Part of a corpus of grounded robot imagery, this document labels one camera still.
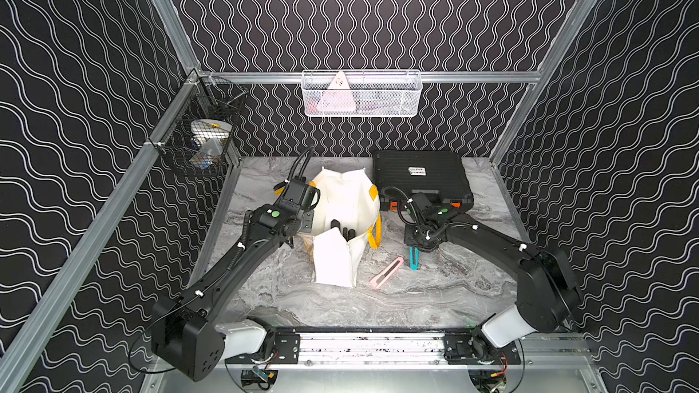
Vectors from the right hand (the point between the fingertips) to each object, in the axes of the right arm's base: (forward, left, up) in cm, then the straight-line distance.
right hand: (411, 239), depth 88 cm
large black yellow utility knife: (-6, +20, +14) cm, 25 cm away
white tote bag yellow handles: (+15, +19, +1) cm, 25 cm away
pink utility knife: (-12, +11, -6) cm, 17 cm away
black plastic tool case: (+28, +1, 0) cm, 28 cm away
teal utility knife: (-7, 0, +1) cm, 7 cm away
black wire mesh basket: (+41, +72, +27) cm, 87 cm away
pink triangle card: (+37, +24, +29) cm, 53 cm away
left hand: (+1, +35, +14) cm, 38 cm away
